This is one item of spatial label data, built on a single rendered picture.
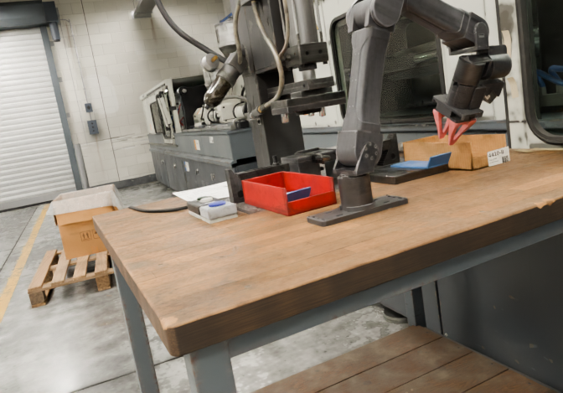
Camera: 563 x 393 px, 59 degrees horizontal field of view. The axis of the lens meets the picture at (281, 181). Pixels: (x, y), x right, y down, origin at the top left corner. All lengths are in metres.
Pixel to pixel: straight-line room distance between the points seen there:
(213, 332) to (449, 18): 0.79
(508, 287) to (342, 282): 1.21
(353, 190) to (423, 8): 0.39
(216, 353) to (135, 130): 9.89
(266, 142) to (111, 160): 8.98
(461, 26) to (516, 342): 1.16
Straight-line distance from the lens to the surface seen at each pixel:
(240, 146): 4.45
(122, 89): 10.52
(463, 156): 1.30
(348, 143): 0.96
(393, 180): 1.23
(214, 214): 1.11
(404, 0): 1.05
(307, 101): 1.33
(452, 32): 1.13
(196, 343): 0.63
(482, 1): 1.76
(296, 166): 1.33
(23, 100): 10.45
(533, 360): 1.91
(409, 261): 0.76
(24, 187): 10.47
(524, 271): 1.78
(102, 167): 10.47
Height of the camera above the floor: 1.13
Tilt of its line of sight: 9 degrees down
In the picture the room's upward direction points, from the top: 9 degrees counter-clockwise
